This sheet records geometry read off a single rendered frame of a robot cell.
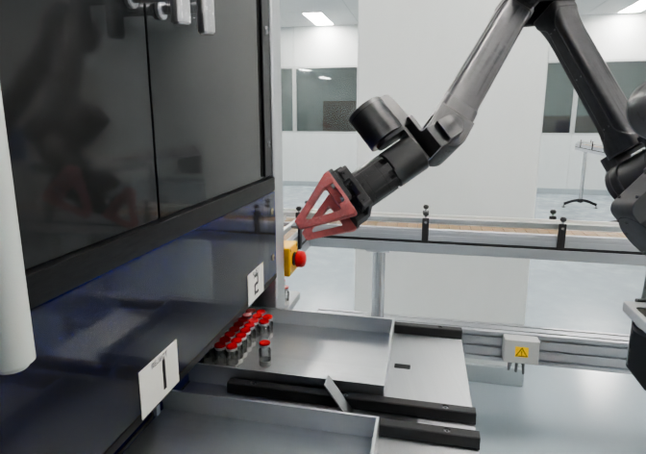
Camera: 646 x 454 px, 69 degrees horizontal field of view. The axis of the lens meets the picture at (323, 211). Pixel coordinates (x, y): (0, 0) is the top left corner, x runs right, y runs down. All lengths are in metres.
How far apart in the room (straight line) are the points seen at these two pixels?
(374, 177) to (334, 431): 0.37
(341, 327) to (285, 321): 0.13
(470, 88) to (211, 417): 0.65
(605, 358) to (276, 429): 1.48
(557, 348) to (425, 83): 1.26
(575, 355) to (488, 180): 0.85
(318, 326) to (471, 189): 1.45
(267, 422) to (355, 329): 0.35
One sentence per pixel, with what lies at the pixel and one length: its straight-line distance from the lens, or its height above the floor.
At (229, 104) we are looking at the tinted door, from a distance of 0.81.
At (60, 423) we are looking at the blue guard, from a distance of 0.52.
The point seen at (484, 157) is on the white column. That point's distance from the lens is 2.34.
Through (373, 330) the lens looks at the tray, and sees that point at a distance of 1.05.
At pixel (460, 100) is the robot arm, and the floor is 1.36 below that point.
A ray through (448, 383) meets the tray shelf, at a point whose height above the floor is 0.88.
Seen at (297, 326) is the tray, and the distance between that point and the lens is 1.07.
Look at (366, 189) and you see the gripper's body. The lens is 0.65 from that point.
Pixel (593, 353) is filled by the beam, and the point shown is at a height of 0.50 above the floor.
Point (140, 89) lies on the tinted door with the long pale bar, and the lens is 0.59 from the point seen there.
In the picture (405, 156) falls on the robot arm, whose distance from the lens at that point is 0.67.
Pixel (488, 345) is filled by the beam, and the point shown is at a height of 0.48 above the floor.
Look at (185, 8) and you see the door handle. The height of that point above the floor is 1.45.
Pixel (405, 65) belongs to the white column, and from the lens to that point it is 2.33.
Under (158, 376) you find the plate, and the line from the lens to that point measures 0.64.
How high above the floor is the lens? 1.34
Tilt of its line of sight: 11 degrees down
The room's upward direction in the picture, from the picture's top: straight up
